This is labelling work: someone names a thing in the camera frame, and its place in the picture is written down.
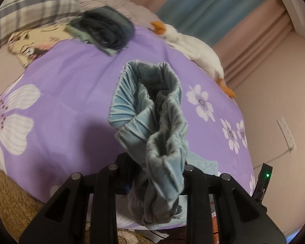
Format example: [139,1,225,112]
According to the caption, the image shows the light blue denim pants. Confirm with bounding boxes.
[108,60,218,229]

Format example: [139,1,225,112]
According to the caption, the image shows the black tracker box green light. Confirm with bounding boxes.
[252,163,273,204]

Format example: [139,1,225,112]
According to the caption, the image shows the brown fuzzy blanket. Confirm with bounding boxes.
[0,170,44,241]

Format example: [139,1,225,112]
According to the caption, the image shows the purple floral bed cover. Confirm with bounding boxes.
[0,27,256,203]

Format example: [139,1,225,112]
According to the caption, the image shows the white goose plush toy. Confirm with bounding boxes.
[150,22,236,98]

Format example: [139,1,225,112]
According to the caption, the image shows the yellow cartoon print cloth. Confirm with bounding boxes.
[8,23,73,68]

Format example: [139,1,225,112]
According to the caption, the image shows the green folded garment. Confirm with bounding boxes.
[65,16,134,56]

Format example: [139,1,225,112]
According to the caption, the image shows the dark folded jeans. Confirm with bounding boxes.
[65,6,135,56]

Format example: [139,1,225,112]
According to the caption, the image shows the pink and blue curtain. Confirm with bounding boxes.
[132,0,293,88]

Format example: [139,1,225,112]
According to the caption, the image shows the plaid grey pillow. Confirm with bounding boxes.
[0,0,80,49]

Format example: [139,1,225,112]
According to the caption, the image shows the white wall power strip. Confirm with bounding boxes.
[277,117,296,152]

